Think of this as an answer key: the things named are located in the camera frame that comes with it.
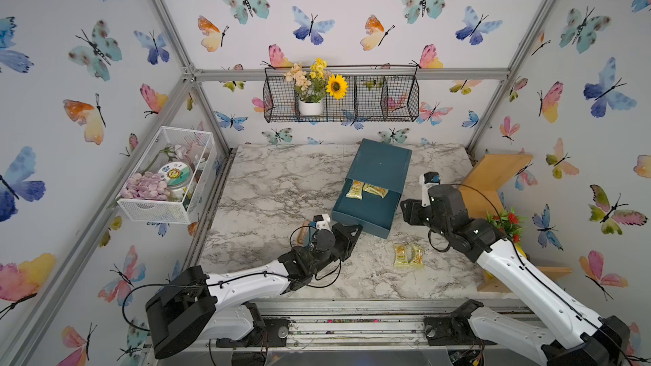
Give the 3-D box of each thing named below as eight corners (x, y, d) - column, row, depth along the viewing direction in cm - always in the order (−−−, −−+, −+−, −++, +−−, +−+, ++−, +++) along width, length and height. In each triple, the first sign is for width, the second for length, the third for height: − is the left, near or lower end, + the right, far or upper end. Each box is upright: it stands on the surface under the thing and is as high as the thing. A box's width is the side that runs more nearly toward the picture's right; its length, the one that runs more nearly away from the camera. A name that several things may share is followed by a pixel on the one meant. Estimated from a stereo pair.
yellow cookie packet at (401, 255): (394, 266, 89) (396, 263, 86) (394, 246, 93) (395, 243, 91) (406, 267, 88) (408, 264, 86) (405, 247, 93) (407, 244, 91)
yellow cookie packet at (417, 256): (410, 267, 88) (412, 264, 86) (410, 247, 93) (412, 243, 90) (422, 269, 88) (424, 266, 85) (421, 249, 92) (424, 245, 90)
